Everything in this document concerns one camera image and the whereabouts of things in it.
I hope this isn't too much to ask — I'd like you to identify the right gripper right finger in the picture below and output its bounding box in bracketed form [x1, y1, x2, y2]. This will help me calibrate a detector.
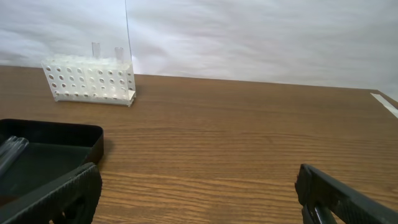
[294, 163, 398, 224]

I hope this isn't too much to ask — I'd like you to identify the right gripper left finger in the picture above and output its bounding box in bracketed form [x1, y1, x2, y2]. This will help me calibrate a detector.
[0, 162, 103, 224]

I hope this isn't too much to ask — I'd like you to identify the black tray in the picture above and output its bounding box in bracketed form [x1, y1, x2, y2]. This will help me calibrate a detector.
[0, 118, 104, 206]

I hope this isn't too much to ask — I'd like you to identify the white test tube rack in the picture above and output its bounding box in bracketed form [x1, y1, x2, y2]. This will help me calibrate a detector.
[41, 54, 137, 107]

